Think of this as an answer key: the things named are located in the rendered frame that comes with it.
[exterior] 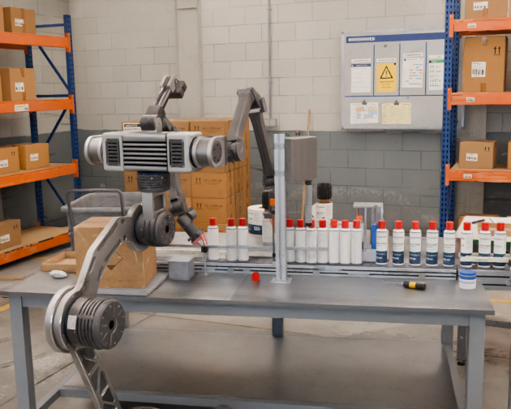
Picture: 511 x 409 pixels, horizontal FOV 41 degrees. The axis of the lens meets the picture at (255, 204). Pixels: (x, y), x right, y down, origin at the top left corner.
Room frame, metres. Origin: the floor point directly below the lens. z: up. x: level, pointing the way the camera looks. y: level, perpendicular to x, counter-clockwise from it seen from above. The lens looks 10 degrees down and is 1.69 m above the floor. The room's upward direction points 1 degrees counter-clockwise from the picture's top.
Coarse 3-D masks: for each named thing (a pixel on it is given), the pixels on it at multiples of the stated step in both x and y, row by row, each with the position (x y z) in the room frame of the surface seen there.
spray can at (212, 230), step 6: (210, 222) 3.22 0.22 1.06; (216, 222) 3.23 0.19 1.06; (210, 228) 3.21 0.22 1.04; (216, 228) 3.21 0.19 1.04; (210, 234) 3.21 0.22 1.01; (216, 234) 3.21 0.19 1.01; (210, 240) 3.21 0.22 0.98; (216, 240) 3.21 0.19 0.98; (210, 252) 3.21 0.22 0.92; (216, 252) 3.21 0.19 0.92; (210, 258) 3.21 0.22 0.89; (216, 258) 3.21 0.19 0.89
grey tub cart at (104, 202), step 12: (96, 192) 6.07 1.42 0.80; (108, 192) 6.07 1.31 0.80; (120, 192) 5.20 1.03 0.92; (132, 192) 6.05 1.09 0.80; (72, 204) 5.53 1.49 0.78; (84, 204) 5.84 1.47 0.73; (96, 204) 6.05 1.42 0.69; (108, 204) 6.05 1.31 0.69; (120, 204) 6.04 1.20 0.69; (132, 204) 6.04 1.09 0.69; (72, 216) 5.31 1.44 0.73; (84, 216) 5.30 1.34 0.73; (96, 216) 5.30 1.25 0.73; (108, 216) 5.29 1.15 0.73; (120, 216) 5.28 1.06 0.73; (72, 228) 5.28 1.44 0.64; (72, 240) 5.29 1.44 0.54
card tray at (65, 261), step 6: (66, 252) 3.51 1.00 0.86; (72, 252) 3.50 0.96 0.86; (54, 258) 3.40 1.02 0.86; (60, 258) 3.46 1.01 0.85; (66, 258) 3.50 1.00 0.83; (72, 258) 3.50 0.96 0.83; (42, 264) 3.26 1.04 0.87; (48, 264) 3.25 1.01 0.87; (54, 264) 3.25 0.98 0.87; (60, 264) 3.24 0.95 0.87; (66, 264) 3.38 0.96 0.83; (72, 264) 3.38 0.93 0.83; (42, 270) 3.26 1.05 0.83; (48, 270) 3.25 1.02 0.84; (66, 270) 3.24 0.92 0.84; (72, 270) 3.23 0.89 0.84
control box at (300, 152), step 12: (288, 144) 2.99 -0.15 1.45; (300, 144) 3.01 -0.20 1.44; (312, 144) 3.07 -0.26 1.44; (288, 156) 2.99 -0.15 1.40; (300, 156) 3.01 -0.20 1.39; (312, 156) 3.07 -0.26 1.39; (288, 168) 2.99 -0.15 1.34; (300, 168) 3.01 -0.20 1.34; (312, 168) 3.07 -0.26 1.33; (288, 180) 2.99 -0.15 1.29; (300, 180) 3.02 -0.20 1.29
